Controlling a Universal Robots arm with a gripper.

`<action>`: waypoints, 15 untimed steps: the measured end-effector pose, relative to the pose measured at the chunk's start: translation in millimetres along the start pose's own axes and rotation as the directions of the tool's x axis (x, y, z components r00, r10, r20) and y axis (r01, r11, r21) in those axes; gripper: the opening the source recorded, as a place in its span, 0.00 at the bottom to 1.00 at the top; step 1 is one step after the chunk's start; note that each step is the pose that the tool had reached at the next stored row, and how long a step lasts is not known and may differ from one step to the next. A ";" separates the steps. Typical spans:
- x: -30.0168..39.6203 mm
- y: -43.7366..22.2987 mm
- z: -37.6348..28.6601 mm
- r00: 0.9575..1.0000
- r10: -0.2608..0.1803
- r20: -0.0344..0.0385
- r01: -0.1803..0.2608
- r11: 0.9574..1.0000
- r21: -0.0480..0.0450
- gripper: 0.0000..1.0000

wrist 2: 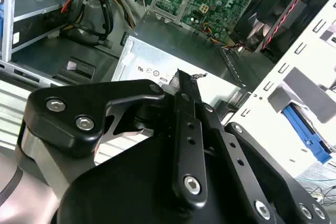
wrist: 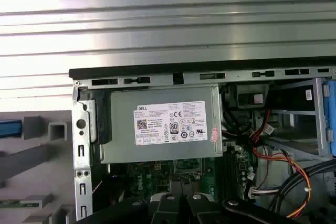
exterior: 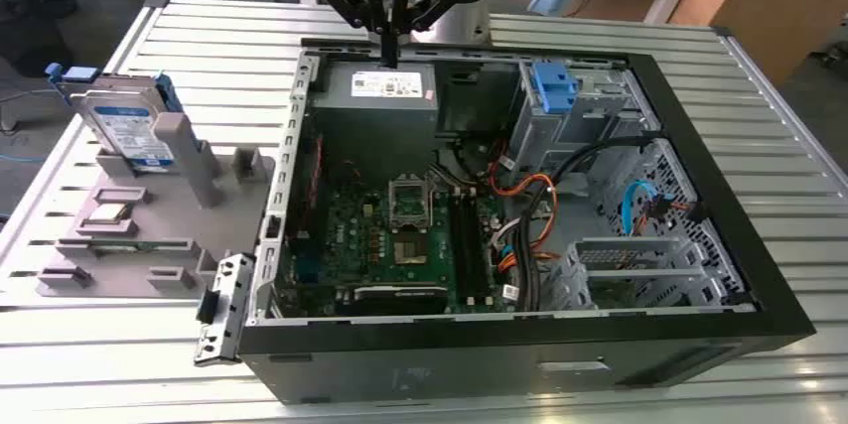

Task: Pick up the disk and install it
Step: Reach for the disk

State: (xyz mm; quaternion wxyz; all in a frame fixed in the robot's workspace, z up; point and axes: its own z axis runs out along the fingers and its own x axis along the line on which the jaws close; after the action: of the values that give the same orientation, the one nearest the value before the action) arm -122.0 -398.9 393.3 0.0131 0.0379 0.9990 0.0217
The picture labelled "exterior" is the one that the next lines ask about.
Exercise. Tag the grey parts rack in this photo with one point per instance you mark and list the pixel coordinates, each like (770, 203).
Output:
(172, 240)

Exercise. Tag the silver CPU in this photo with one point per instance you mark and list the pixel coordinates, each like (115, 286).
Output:
(110, 213)

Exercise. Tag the blue plastic drive latch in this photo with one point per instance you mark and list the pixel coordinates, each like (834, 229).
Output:
(550, 89)

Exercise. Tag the CPU socket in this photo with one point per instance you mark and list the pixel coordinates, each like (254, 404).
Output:
(411, 251)

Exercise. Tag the metal disk bay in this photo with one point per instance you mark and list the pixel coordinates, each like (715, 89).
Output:
(636, 272)

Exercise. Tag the hard disk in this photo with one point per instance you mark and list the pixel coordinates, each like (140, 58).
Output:
(126, 126)

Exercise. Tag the green motherboard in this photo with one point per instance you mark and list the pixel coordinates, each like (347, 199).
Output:
(358, 240)

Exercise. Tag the black open PC case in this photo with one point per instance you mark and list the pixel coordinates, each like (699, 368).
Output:
(464, 369)

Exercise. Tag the black mesh waste bin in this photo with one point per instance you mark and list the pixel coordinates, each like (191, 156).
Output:
(40, 42)

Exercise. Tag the grey power supply unit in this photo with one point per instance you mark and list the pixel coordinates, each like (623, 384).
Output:
(378, 131)

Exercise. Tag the black RAM slot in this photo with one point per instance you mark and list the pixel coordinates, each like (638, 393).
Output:
(478, 250)
(459, 245)

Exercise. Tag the metal card retention bracket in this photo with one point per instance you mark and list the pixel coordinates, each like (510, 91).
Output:
(228, 295)

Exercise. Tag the green RAM stick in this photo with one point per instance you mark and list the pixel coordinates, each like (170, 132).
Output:
(132, 245)

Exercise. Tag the metal drive cage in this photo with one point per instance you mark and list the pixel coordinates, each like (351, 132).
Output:
(590, 116)

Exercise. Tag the black graphics card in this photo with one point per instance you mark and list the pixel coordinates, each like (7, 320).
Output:
(398, 297)

